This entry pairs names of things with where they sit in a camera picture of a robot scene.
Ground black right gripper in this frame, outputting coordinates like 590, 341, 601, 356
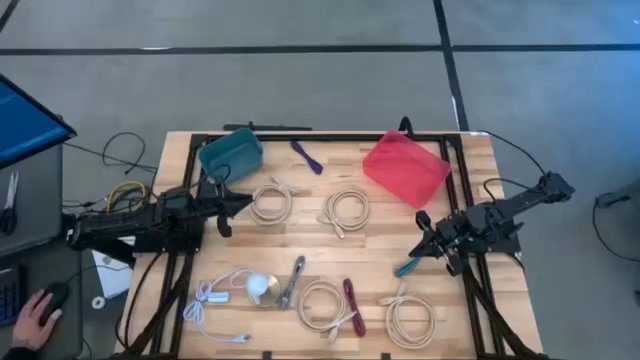
408, 209, 477, 278

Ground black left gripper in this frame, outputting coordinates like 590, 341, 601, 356
201, 177, 254, 240

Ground teal braided cable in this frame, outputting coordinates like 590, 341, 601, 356
394, 255, 424, 279

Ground beige hdmi cable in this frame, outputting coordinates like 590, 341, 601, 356
378, 282, 439, 350
316, 187, 371, 240
296, 278, 359, 344
248, 177, 301, 226

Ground maroon braided cable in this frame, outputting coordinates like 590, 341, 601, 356
342, 278, 368, 339

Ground black white braided USB cable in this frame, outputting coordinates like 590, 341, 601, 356
277, 254, 307, 311

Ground teal plastic bin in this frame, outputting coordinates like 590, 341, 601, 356
198, 127, 265, 185

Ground black flat bar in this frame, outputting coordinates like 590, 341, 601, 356
222, 120, 314, 133

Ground red translucent plastic bin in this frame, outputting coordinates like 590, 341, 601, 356
362, 129, 452, 210

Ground metal lamp with white bulb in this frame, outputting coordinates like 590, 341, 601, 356
244, 272, 283, 309

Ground white paper sheet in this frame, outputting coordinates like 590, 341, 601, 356
91, 235, 136, 300

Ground grey desk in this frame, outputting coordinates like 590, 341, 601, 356
0, 142, 86, 360

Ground black computer mouse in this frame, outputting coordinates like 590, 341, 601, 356
38, 282, 71, 326

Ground blue computer screen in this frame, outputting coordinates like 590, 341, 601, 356
0, 73, 79, 170

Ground scissors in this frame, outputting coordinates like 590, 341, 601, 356
0, 170, 21, 236

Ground person's hand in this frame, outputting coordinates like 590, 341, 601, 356
10, 288, 64, 352

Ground black keyboard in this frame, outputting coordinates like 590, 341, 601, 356
0, 264, 26, 329

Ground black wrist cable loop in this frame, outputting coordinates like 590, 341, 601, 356
205, 163, 232, 185

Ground white charger cable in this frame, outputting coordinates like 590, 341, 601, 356
182, 267, 256, 345

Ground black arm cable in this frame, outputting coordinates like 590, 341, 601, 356
478, 129, 551, 204

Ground black aluminium table frame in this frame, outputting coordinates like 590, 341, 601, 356
122, 130, 551, 360

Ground yellow cable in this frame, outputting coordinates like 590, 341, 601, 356
104, 179, 150, 215

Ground black looped floor cable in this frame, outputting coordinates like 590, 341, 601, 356
62, 131, 160, 176

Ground black floor cable with plug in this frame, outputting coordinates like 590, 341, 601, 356
592, 192, 640, 264

